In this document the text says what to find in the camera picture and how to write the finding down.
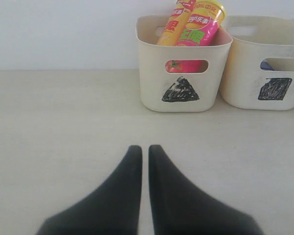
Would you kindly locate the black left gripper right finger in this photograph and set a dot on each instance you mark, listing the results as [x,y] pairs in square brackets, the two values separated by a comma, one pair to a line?
[181,208]

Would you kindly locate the left cream plastic bin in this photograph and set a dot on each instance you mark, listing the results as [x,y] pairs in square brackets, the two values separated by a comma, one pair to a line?
[162,91]

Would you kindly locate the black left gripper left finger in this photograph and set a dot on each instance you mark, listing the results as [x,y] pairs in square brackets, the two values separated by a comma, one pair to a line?
[112,209]

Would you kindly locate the cream plastic bin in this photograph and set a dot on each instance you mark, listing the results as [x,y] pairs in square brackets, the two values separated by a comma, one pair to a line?
[162,91]
[257,38]

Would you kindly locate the pink chips can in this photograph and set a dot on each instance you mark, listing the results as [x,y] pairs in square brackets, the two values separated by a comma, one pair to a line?
[202,25]

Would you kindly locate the middle cream plastic bin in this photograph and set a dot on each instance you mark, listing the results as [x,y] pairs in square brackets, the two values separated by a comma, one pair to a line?
[257,38]

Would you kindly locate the yellow chips can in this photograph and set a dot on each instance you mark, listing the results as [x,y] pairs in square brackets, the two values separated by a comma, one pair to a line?
[176,22]

